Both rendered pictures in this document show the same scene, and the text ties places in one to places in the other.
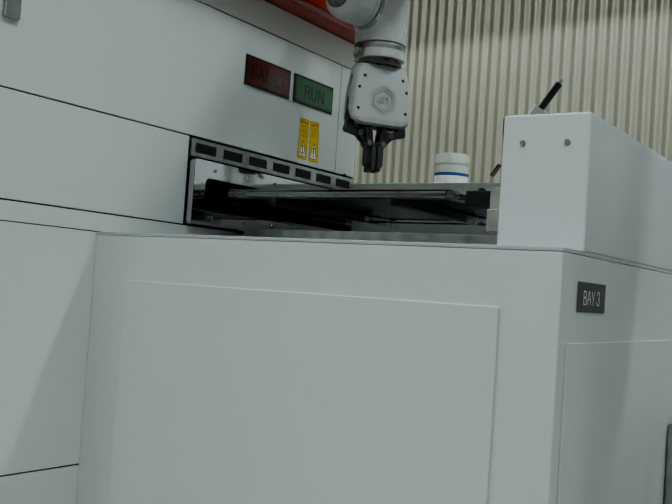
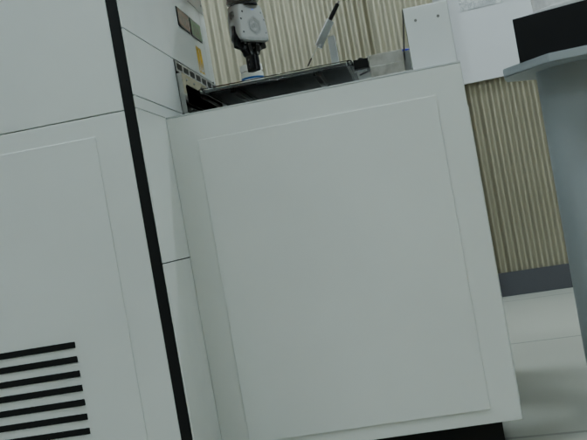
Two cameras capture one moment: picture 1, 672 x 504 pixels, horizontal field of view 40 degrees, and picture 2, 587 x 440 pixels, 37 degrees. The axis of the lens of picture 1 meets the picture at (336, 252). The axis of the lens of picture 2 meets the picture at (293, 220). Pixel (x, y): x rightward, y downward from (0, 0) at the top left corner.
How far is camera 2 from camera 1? 1.10 m
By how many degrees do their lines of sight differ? 26
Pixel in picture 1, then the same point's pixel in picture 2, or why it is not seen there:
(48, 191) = (150, 93)
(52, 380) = (174, 206)
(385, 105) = (256, 28)
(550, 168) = (432, 30)
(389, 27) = not seen: outside the picture
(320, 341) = (341, 138)
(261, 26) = not seen: outside the picture
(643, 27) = not seen: outside the picture
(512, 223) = (419, 59)
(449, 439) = (425, 162)
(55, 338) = (169, 181)
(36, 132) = (141, 58)
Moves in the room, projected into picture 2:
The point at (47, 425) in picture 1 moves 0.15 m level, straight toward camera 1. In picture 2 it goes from (178, 232) to (222, 224)
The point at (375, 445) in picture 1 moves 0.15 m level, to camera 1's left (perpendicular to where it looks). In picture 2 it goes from (387, 179) to (323, 189)
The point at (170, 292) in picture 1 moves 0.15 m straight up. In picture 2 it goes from (234, 138) to (222, 68)
